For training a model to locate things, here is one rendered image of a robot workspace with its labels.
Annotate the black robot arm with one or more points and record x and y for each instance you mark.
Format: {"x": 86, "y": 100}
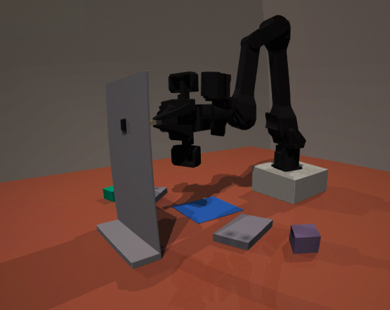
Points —
{"x": 239, "y": 111}

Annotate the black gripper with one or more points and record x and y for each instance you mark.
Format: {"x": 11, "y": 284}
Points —
{"x": 191, "y": 118}

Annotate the small green block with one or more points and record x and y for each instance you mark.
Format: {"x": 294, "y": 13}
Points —
{"x": 109, "y": 193}

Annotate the blue square patch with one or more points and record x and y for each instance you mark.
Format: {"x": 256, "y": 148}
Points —
{"x": 206, "y": 209}

